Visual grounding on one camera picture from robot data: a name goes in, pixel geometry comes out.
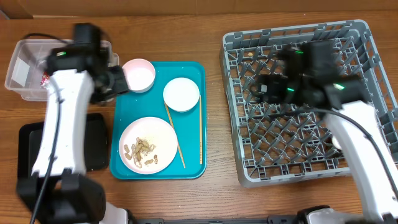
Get teal serving tray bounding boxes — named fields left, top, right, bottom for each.
left=109, top=61, right=206, bottom=180

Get small white cup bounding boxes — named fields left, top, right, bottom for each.
left=331, top=136, right=341, bottom=150

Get white bowl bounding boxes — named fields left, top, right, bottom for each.
left=163, top=77, right=200, bottom=113

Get clear plastic bin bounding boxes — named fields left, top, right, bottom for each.
left=5, top=39, right=114, bottom=111

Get black plastic tray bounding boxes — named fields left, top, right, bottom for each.
left=17, top=113, right=109, bottom=179

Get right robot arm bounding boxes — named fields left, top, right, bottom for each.
left=251, top=40, right=397, bottom=223

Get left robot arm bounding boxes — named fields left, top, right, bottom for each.
left=17, top=23, right=135, bottom=223

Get grey dishwasher rack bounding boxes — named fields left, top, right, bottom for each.
left=220, top=19, right=397, bottom=188

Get wooden chopstick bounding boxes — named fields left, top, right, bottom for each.
left=199, top=95, right=203, bottom=165
left=164, top=100, right=187, bottom=170

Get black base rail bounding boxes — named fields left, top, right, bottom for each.
left=130, top=215, right=355, bottom=224

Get red snack wrapper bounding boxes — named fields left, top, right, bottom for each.
left=40, top=71, right=50, bottom=89

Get white plate with peanuts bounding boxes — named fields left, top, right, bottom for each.
left=119, top=117, right=178, bottom=175

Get pink bowl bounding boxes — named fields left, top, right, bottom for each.
left=122, top=58, right=155, bottom=93

